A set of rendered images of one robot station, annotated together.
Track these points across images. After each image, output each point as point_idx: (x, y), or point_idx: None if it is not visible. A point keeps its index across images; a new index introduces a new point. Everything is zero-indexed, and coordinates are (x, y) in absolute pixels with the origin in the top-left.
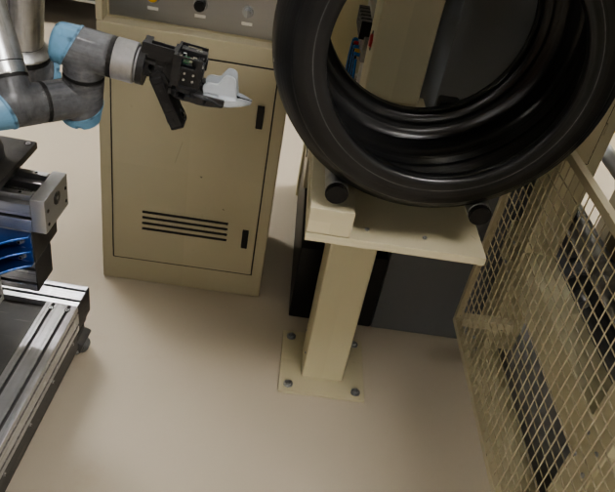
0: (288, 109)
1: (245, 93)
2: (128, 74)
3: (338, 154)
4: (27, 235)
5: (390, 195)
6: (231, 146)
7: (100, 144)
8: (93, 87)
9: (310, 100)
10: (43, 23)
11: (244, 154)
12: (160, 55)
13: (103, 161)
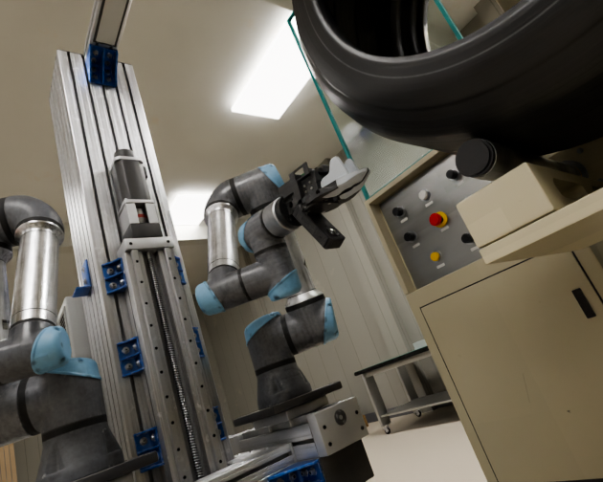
0: (352, 115)
1: (548, 285)
2: (274, 217)
3: (404, 90)
4: (313, 461)
5: (523, 64)
6: (577, 355)
7: (456, 410)
8: (268, 251)
9: (341, 71)
10: (304, 272)
11: (599, 359)
12: (289, 187)
13: (467, 428)
